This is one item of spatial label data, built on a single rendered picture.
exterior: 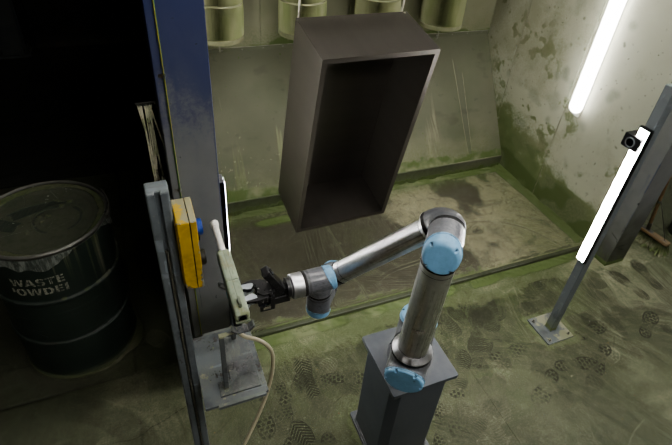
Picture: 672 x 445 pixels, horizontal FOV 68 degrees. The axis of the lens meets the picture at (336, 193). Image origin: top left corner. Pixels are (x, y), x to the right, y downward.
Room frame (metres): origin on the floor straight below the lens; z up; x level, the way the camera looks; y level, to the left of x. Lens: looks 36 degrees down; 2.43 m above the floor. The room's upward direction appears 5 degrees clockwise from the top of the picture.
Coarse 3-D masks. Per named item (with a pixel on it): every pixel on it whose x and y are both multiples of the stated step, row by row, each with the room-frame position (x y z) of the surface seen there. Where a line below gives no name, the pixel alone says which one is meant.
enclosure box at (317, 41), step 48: (336, 48) 2.13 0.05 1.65; (384, 48) 2.20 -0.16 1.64; (432, 48) 2.28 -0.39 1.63; (288, 96) 2.39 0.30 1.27; (336, 96) 2.54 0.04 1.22; (384, 96) 2.68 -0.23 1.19; (288, 144) 2.38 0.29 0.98; (336, 144) 2.64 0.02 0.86; (384, 144) 2.60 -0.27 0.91; (288, 192) 2.37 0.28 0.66; (336, 192) 2.61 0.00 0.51; (384, 192) 2.53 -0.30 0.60
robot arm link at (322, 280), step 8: (304, 272) 1.22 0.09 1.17; (312, 272) 1.22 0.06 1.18; (320, 272) 1.23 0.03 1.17; (328, 272) 1.23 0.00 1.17; (304, 280) 1.19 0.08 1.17; (312, 280) 1.20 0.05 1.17; (320, 280) 1.20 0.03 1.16; (328, 280) 1.21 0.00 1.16; (336, 280) 1.22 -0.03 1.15; (312, 288) 1.18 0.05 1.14; (320, 288) 1.19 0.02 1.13; (328, 288) 1.20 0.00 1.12; (312, 296) 1.20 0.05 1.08; (320, 296) 1.19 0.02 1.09
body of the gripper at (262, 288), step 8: (264, 280) 1.18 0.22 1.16; (288, 280) 1.19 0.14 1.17; (256, 288) 1.15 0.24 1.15; (264, 288) 1.14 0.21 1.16; (272, 288) 1.15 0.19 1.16; (288, 288) 1.16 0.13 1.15; (272, 296) 1.13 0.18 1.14; (280, 296) 1.16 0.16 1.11; (288, 296) 1.16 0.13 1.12; (264, 304) 1.13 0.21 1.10; (272, 304) 1.13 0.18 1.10
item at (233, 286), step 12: (216, 228) 1.39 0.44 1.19; (216, 240) 1.33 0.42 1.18; (228, 252) 1.26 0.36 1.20; (228, 264) 1.20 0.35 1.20; (228, 276) 1.15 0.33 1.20; (228, 288) 1.10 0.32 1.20; (240, 288) 1.10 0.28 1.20; (240, 300) 1.04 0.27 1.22; (240, 312) 1.00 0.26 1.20; (240, 324) 1.10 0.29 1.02
